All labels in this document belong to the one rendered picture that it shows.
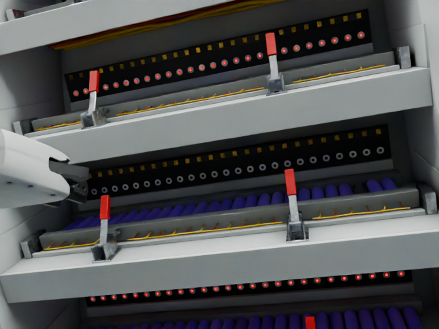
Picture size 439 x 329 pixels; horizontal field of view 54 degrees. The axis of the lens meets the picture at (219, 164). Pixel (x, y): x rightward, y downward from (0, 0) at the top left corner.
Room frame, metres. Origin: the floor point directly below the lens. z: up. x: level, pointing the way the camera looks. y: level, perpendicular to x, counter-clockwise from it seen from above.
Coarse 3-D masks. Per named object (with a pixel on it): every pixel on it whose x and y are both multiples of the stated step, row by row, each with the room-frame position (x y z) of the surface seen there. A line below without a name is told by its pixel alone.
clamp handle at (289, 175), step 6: (288, 174) 0.56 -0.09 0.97; (294, 174) 0.56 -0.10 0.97; (288, 180) 0.56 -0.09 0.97; (294, 180) 0.56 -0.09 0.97; (288, 186) 0.56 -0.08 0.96; (294, 186) 0.55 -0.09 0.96; (288, 192) 0.55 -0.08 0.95; (294, 192) 0.55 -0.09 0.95; (294, 198) 0.55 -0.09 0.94; (294, 204) 0.55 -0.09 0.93; (294, 210) 0.55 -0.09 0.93; (294, 216) 0.55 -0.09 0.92
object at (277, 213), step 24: (384, 192) 0.57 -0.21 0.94; (408, 192) 0.56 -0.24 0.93; (192, 216) 0.63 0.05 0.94; (216, 216) 0.62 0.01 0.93; (240, 216) 0.61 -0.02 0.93; (264, 216) 0.60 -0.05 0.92; (312, 216) 0.59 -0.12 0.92; (336, 216) 0.57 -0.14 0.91; (48, 240) 0.68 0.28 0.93; (72, 240) 0.67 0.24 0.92; (96, 240) 0.67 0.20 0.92; (120, 240) 0.66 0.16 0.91
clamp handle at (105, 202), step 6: (102, 198) 0.62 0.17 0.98; (108, 198) 0.62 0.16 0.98; (102, 204) 0.62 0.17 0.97; (108, 204) 0.62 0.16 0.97; (102, 210) 0.62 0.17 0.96; (108, 210) 0.62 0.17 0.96; (102, 216) 0.61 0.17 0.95; (108, 216) 0.62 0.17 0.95; (102, 222) 0.61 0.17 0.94; (102, 228) 0.61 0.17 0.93; (102, 234) 0.61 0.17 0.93; (102, 240) 0.61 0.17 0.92
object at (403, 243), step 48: (192, 192) 0.73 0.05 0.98; (432, 192) 0.53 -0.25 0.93; (0, 240) 0.63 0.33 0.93; (240, 240) 0.58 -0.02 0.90; (336, 240) 0.52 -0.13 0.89; (384, 240) 0.51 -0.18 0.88; (432, 240) 0.50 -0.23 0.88; (48, 288) 0.62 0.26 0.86; (96, 288) 0.60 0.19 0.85; (144, 288) 0.59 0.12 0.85
